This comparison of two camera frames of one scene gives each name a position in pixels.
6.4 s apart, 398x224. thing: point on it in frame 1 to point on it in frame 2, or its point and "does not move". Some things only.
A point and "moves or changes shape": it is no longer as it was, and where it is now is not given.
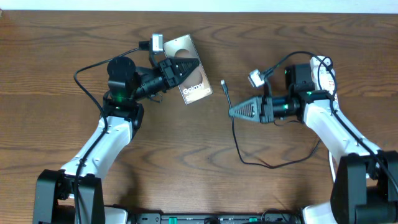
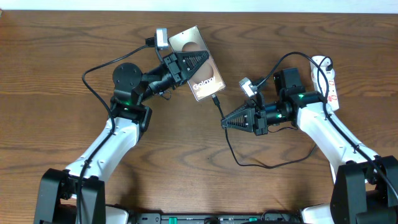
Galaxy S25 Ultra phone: x=196 y=86 moves or changes shape
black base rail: x=265 y=218 does not move
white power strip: x=323 y=74 does not move
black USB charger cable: x=224 y=84 to x=329 y=67
